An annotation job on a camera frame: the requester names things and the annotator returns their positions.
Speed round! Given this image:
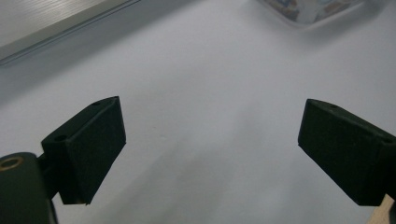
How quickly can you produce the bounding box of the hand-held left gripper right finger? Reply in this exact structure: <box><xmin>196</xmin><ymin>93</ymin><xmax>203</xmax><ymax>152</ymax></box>
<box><xmin>297</xmin><ymin>98</ymin><xmax>396</xmax><ymax>207</ymax></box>

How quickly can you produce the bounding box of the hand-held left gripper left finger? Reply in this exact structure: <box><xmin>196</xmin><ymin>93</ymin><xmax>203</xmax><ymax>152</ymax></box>
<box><xmin>40</xmin><ymin>95</ymin><xmax>127</xmax><ymax>205</ymax></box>

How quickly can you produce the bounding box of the grey metal rail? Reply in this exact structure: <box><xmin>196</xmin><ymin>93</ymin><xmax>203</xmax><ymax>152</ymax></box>
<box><xmin>0</xmin><ymin>0</ymin><xmax>142</xmax><ymax>67</ymax></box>

